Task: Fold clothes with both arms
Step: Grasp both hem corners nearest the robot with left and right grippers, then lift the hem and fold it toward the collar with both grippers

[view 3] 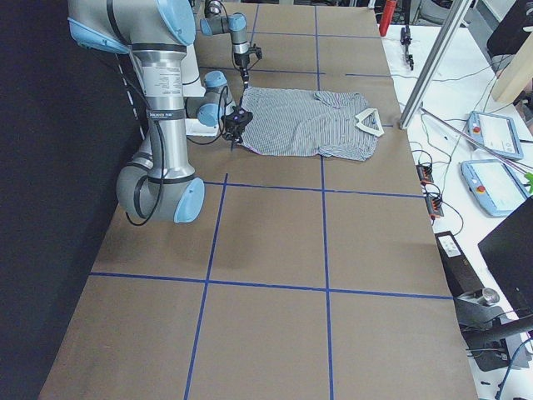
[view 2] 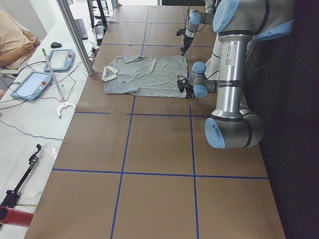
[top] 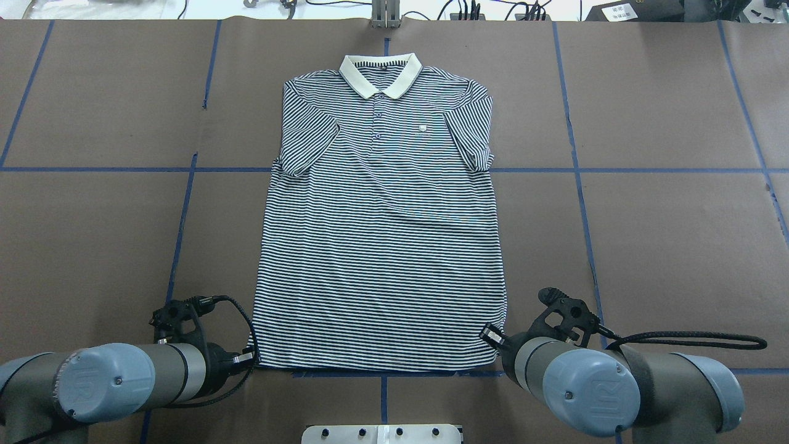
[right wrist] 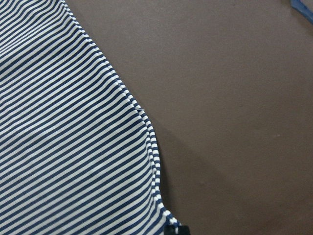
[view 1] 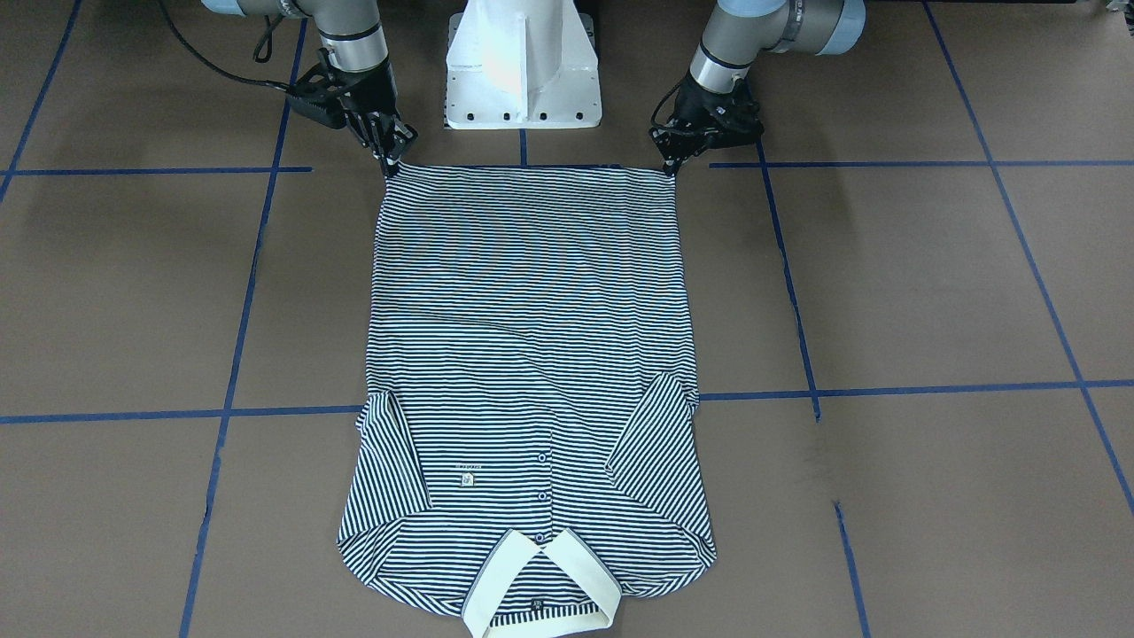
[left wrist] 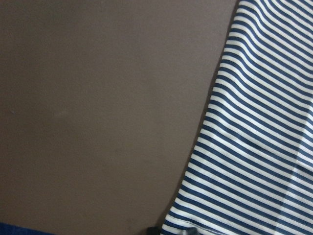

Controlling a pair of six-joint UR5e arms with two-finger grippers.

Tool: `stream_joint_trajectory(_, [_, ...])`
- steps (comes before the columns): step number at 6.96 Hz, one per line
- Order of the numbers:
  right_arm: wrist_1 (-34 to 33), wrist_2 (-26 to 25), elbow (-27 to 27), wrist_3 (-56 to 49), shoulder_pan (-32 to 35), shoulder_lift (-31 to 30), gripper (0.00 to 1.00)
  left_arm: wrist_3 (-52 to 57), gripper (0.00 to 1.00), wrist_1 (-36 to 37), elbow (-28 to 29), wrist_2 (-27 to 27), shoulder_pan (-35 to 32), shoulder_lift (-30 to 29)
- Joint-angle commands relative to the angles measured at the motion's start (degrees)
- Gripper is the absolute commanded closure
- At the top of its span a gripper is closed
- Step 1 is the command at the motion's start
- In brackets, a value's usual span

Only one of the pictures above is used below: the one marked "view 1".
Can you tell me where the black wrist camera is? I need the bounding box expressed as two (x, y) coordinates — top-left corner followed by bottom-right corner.
(286, 62), (347, 130)
(708, 90), (765, 150)

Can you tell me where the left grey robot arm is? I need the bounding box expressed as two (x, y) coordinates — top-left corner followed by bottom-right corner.
(649, 1), (866, 176)

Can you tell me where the blue white striped polo shirt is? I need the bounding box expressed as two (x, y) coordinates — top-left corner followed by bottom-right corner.
(336, 165), (718, 637)

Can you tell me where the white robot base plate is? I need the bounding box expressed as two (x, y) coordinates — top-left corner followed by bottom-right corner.
(443, 1), (602, 130)

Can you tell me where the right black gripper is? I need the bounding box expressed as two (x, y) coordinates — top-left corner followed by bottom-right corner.
(333, 62), (417, 179)

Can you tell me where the black braided cable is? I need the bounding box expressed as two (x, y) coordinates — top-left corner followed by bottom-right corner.
(155, 0), (307, 94)

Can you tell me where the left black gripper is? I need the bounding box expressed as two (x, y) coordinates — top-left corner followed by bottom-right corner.
(649, 74), (758, 176)

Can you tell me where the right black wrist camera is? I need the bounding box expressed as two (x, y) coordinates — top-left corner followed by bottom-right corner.
(286, 62), (347, 130)

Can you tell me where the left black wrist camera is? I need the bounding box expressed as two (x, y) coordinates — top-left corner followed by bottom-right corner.
(708, 90), (765, 150)

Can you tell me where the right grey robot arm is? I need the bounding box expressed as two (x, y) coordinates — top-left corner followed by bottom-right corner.
(204, 1), (417, 177)

